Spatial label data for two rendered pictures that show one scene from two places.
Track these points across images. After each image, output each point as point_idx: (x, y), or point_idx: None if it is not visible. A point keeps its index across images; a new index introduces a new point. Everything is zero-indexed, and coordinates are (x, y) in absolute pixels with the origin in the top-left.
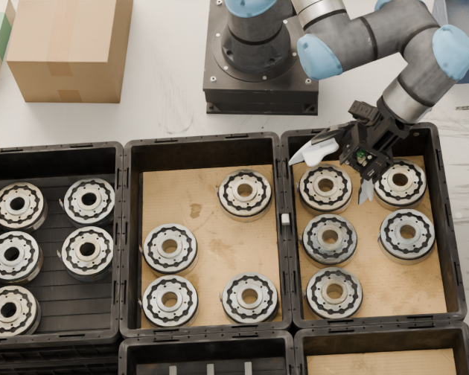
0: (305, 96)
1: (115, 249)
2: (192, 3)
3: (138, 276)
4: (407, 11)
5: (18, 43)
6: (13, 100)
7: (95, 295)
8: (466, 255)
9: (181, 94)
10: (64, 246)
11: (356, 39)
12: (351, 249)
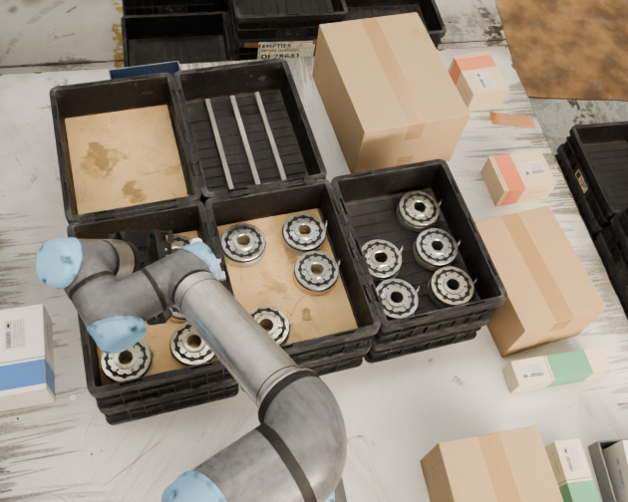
0: None
1: (355, 235)
2: None
3: (335, 257)
4: (108, 299)
5: (535, 448)
6: None
7: (363, 237)
8: (67, 360)
9: (363, 483)
10: (400, 257)
11: (159, 264)
12: None
